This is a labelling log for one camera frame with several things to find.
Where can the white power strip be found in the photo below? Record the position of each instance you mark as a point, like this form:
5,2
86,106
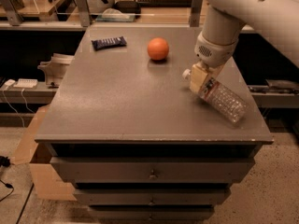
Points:
26,83

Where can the black keyboard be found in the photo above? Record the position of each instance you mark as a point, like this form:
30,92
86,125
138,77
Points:
165,3

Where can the black bowl on shelf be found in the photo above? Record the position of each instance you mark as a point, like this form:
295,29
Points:
128,6

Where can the dark blue snack bar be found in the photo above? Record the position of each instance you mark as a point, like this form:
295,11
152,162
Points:
107,43

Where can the cardboard box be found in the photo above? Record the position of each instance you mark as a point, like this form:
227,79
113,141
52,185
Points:
48,185

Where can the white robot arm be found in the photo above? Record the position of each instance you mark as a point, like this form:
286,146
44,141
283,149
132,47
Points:
277,21

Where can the white plastic bracket part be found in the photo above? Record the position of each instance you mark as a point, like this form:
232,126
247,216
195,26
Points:
55,69

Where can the orange ball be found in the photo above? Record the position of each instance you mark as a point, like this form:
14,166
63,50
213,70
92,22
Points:
158,49

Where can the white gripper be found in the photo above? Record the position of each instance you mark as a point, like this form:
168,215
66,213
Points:
214,54

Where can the clear plastic water bottle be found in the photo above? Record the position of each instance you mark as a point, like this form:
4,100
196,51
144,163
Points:
221,98

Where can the grey drawer cabinet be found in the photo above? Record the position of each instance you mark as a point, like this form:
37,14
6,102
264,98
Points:
132,138

